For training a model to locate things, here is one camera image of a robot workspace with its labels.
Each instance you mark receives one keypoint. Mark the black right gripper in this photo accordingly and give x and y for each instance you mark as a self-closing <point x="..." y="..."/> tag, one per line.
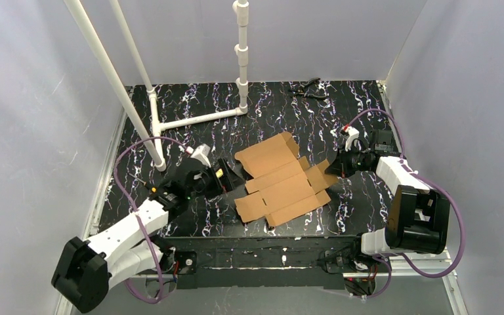
<point x="346" y="161"/>

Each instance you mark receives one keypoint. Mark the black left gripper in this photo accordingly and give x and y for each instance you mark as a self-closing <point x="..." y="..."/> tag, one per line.
<point x="216" y="177"/>

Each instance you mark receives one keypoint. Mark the brown cardboard paper box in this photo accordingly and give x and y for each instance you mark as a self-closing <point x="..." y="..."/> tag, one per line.
<point x="283" y="186"/>

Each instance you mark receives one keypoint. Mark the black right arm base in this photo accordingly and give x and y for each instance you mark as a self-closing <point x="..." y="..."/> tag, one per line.
<point x="350" y="259"/>

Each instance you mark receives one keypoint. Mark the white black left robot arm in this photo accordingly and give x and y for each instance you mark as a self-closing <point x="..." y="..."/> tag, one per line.
<point x="87" y="269"/>

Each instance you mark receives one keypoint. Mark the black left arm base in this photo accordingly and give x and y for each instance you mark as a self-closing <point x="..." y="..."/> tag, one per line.
<point x="178" y="262"/>

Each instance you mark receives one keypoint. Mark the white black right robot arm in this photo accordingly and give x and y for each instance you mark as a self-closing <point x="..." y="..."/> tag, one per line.
<point x="417" y="221"/>

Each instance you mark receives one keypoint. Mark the yellow black screwdriver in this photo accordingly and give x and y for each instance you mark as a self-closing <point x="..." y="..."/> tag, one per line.
<point x="147" y="183"/>

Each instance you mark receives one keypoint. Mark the black pliers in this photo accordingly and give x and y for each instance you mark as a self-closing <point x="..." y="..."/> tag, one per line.
<point x="302" y="90"/>

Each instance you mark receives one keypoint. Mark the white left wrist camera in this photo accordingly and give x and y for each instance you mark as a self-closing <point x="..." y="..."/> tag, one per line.
<point x="199" y="156"/>

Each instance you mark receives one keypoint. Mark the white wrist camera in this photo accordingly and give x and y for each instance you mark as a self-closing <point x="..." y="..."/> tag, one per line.
<point x="351" y="135"/>
<point x="199" y="156"/>

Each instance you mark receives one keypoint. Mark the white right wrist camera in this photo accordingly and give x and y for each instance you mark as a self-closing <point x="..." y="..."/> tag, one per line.
<point x="351" y="135"/>

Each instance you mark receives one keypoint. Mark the white PVC pipe frame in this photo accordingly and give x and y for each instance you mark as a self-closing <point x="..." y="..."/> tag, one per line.
<point x="163" y="55"/>

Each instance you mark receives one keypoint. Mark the aluminium rail frame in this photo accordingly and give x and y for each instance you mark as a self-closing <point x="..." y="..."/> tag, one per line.
<point x="100" y="215"/>

